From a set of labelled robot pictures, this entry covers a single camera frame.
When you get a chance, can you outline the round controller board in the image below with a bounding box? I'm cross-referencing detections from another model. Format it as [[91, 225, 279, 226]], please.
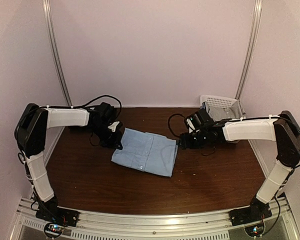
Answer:
[[244, 222, 265, 238], [43, 222, 65, 239]]

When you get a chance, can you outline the left round controller board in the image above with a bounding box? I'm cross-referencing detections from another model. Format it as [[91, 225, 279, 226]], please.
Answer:
[[43, 222, 65, 239]]

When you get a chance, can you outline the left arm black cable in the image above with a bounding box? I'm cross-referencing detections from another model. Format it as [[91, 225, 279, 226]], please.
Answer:
[[14, 94, 123, 211]]

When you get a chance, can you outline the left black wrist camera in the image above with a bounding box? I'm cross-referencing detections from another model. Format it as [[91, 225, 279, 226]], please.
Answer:
[[97, 102, 117, 123]]

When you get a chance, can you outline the white plastic laundry basket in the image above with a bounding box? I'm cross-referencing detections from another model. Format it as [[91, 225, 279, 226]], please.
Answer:
[[200, 95, 239, 108]]

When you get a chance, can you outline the folded black shirt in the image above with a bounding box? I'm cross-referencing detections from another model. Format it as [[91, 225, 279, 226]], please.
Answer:
[[68, 108, 94, 135]]

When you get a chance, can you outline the right aluminium frame post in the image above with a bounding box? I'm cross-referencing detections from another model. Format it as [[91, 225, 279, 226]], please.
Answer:
[[235, 0, 263, 100]]

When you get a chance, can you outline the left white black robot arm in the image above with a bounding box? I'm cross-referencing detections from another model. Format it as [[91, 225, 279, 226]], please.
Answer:
[[14, 102, 123, 222]]

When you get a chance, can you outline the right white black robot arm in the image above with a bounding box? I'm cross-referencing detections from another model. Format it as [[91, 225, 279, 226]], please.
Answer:
[[178, 109, 300, 221]]

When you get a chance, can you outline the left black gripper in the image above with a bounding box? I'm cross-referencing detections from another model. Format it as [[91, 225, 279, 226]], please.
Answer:
[[89, 123, 123, 150]]

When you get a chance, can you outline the blue checkered shirt in basket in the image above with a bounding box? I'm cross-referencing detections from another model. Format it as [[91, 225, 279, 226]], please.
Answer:
[[200, 101, 209, 110]]

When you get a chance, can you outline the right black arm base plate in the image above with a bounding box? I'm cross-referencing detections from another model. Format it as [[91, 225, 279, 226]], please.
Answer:
[[229, 205, 272, 226]]

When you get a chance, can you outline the left aluminium frame post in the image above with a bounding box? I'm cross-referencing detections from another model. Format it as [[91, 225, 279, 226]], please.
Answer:
[[42, 0, 72, 106]]

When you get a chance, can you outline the aluminium frame post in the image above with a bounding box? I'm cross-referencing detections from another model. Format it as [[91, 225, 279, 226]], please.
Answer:
[[235, 0, 263, 100], [42, 0, 72, 106]]

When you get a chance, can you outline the right round controller board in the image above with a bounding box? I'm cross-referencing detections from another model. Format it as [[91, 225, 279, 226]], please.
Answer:
[[244, 222, 265, 238]]

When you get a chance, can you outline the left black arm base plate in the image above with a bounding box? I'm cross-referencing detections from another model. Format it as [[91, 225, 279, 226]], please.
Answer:
[[35, 204, 79, 227]]

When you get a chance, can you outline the grey shirt in basket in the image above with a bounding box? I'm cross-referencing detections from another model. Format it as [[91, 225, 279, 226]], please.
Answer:
[[204, 100, 246, 121]]

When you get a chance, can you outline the light blue long sleeve shirt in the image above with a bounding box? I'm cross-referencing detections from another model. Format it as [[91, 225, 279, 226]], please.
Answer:
[[111, 128, 178, 178]]

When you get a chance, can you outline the front aluminium rail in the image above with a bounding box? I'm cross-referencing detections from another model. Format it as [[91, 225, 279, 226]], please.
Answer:
[[7, 197, 300, 240]]

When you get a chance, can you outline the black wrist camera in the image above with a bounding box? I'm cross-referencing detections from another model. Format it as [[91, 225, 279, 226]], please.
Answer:
[[185, 108, 214, 133], [97, 102, 117, 123]]

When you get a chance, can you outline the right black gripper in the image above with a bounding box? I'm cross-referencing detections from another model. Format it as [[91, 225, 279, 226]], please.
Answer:
[[177, 129, 209, 150]]

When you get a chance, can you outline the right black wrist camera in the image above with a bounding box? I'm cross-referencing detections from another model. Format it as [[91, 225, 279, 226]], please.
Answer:
[[185, 108, 214, 133]]

